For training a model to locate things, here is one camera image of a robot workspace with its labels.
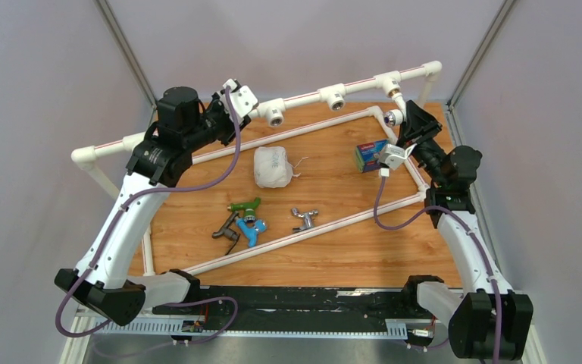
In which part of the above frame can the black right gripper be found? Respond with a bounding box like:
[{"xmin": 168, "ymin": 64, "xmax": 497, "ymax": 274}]
[{"xmin": 396, "ymin": 101, "xmax": 446, "ymax": 187}]

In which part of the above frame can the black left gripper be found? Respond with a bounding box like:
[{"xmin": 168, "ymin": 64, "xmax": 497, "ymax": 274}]
[{"xmin": 183, "ymin": 89, "xmax": 252, "ymax": 153}]

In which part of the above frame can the white plastic faucet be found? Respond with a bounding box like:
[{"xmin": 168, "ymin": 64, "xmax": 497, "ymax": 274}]
[{"xmin": 383, "ymin": 88, "xmax": 407, "ymax": 127}]

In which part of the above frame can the white PVC pipe frame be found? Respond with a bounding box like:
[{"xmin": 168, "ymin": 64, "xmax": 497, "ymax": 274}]
[{"xmin": 70, "ymin": 61, "xmax": 443, "ymax": 276}]

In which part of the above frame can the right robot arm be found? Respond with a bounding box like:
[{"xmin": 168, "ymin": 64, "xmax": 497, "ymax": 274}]
[{"xmin": 397, "ymin": 101, "xmax": 534, "ymax": 362}]

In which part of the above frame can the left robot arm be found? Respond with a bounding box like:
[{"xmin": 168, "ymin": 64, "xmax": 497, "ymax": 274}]
[{"xmin": 55, "ymin": 80, "xmax": 258, "ymax": 326}]

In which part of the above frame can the green sponge pack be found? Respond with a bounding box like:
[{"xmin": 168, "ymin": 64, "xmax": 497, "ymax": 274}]
[{"xmin": 354, "ymin": 139, "xmax": 389, "ymax": 173}]

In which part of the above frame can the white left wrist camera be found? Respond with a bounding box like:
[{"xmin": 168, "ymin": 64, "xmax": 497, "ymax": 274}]
[{"xmin": 220, "ymin": 79, "xmax": 259, "ymax": 121}]

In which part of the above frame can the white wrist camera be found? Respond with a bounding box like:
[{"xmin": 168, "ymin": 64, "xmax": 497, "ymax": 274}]
[
  {"xmin": 220, "ymin": 79, "xmax": 259, "ymax": 121},
  {"xmin": 377, "ymin": 144, "xmax": 417, "ymax": 171}
]

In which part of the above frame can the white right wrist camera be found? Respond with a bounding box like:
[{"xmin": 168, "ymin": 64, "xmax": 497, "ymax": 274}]
[{"xmin": 377, "ymin": 144, "xmax": 417, "ymax": 171}]

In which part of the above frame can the white drawstring bag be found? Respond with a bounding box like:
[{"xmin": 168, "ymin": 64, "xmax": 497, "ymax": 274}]
[{"xmin": 254, "ymin": 146, "xmax": 299, "ymax": 189}]

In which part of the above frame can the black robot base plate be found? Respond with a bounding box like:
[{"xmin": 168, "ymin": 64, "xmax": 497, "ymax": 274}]
[{"xmin": 152, "ymin": 286, "xmax": 434, "ymax": 331}]

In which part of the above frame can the white slotted cable duct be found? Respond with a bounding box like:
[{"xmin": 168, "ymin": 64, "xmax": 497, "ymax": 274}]
[{"xmin": 98, "ymin": 318, "xmax": 408, "ymax": 340}]

